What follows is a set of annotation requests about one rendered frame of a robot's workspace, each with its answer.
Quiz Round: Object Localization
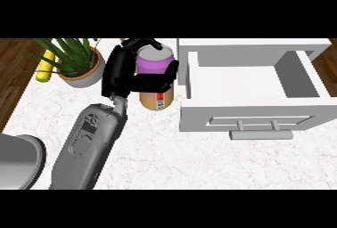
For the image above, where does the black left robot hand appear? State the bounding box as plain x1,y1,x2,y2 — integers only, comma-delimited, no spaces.
100,37,180,99

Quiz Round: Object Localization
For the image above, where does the purple and orange can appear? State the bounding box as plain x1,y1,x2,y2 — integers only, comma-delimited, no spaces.
134,44,177,111

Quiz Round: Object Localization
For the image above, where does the white open drawer box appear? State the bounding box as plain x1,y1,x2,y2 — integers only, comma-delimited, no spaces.
186,50,332,102

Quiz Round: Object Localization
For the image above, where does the white drawer front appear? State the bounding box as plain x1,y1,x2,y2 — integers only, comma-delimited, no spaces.
177,97,337,134

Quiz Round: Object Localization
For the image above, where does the potted green plant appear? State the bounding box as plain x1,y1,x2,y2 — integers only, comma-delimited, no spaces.
20,37,106,89

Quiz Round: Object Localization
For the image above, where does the yellow corn cob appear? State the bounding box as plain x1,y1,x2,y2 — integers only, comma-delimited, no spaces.
34,49,57,84

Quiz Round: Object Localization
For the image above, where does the white cabinet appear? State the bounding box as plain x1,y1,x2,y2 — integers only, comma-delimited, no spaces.
174,37,332,87

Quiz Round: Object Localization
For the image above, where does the grey rounded object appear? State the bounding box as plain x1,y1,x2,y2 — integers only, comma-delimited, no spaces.
0,133,47,191

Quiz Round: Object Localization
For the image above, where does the grey drawer handle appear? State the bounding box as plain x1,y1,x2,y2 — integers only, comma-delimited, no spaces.
227,119,295,141

